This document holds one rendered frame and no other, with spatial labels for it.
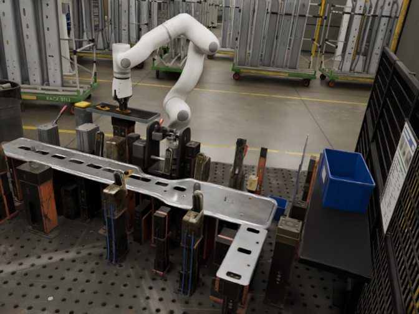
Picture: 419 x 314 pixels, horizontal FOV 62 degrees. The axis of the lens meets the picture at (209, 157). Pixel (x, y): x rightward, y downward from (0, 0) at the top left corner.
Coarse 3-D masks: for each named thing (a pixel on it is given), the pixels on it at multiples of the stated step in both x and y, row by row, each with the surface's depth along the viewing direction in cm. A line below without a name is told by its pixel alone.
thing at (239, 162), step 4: (240, 140) 143; (244, 140) 144; (236, 144) 143; (240, 144) 143; (244, 144) 145; (236, 148) 146; (240, 148) 147; (244, 148) 147; (236, 152) 147; (240, 152) 147; (236, 156) 148; (240, 156) 148; (236, 160) 149; (240, 160) 148; (236, 164) 149; (240, 164) 148; (240, 168) 148; (232, 172) 150; (240, 172) 149; (232, 176) 150
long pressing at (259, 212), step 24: (24, 144) 175; (48, 144) 176; (72, 168) 156; (120, 168) 159; (144, 192) 143; (168, 192) 143; (192, 192) 145; (216, 192) 146; (240, 192) 147; (216, 216) 131; (240, 216) 131; (264, 216) 132
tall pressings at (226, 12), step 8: (224, 0) 998; (224, 8) 1009; (224, 16) 1018; (224, 24) 1026; (232, 24) 1018; (264, 24) 1009; (224, 32) 1034; (232, 32) 1028; (264, 32) 994; (224, 40) 1042; (232, 40) 1040; (224, 48) 1050; (232, 48) 1048
